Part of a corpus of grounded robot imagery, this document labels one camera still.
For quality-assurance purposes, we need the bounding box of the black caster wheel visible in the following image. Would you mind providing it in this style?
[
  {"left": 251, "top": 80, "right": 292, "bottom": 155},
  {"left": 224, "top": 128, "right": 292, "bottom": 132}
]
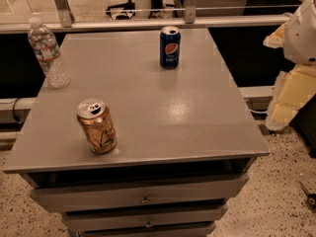
[{"left": 299, "top": 182, "right": 316, "bottom": 208}]

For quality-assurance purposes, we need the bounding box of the grey drawer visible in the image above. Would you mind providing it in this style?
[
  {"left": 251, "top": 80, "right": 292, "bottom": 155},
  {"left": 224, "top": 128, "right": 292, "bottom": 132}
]
[
  {"left": 80, "top": 221, "right": 215, "bottom": 237},
  {"left": 62, "top": 204, "right": 228, "bottom": 232},
  {"left": 31, "top": 173, "right": 249, "bottom": 212}
]

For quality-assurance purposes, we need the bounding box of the metal railing with glass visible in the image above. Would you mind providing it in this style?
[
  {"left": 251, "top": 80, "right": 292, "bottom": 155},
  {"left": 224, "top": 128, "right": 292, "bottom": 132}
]
[{"left": 0, "top": 0, "right": 304, "bottom": 34}]

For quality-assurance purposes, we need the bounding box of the bottom grey drawer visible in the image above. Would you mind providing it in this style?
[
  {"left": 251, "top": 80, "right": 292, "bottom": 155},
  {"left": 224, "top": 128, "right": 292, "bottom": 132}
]
[{"left": 80, "top": 221, "right": 215, "bottom": 237}]

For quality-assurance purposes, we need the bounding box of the blue pepsi can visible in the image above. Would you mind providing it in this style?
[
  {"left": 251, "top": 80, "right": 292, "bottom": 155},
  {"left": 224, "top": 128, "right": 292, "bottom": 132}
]
[{"left": 160, "top": 26, "right": 181, "bottom": 69}]

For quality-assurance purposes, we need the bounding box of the grey drawer cabinet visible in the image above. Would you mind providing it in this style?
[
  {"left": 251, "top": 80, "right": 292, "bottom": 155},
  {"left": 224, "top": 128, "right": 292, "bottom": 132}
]
[{"left": 2, "top": 28, "right": 272, "bottom": 237}]

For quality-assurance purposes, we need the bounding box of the black office chair base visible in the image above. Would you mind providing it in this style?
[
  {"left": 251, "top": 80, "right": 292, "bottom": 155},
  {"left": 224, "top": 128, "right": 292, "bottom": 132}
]
[{"left": 106, "top": 0, "right": 135, "bottom": 20}]

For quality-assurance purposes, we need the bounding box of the top grey drawer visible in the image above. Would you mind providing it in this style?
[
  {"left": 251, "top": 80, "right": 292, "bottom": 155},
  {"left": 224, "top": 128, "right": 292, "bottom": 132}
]
[{"left": 31, "top": 173, "right": 249, "bottom": 212}]

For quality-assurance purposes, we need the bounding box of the middle grey drawer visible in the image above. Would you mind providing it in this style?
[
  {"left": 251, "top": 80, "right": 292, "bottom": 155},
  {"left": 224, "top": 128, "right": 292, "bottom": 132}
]
[{"left": 62, "top": 204, "right": 228, "bottom": 232}]

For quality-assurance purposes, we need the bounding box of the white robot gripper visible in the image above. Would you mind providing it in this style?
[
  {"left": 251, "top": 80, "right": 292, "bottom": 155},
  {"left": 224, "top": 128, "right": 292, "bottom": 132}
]
[{"left": 263, "top": 0, "right": 316, "bottom": 131}]

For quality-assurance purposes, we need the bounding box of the clear plastic water bottle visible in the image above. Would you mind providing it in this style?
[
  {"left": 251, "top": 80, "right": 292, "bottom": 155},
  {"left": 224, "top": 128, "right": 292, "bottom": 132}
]
[{"left": 28, "top": 17, "right": 70, "bottom": 89}]

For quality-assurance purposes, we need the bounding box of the orange soda can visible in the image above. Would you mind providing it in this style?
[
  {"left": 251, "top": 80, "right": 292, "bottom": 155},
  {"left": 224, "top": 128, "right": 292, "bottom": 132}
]
[{"left": 77, "top": 98, "right": 117, "bottom": 154}]

